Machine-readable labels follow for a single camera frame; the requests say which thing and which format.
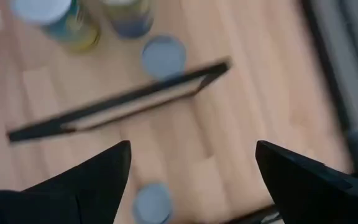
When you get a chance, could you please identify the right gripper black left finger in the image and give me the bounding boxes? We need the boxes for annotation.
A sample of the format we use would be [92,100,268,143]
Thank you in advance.
[0,139,132,224]

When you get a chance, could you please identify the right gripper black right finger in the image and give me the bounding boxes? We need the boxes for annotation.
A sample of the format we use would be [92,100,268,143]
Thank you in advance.
[255,139,358,224]

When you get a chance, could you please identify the grey-topped tin can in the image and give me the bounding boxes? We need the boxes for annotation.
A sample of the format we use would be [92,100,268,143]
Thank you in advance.
[131,182,174,224]

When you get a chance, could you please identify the pink white mixed label can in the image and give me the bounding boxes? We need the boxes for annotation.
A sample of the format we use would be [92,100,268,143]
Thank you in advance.
[140,34,188,80]

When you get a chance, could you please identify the teal yellow label can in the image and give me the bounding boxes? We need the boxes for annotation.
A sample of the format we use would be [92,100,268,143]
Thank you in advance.
[9,0,102,52]

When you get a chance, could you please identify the blue peas can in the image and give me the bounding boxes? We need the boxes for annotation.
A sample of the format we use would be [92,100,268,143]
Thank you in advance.
[99,0,155,40]

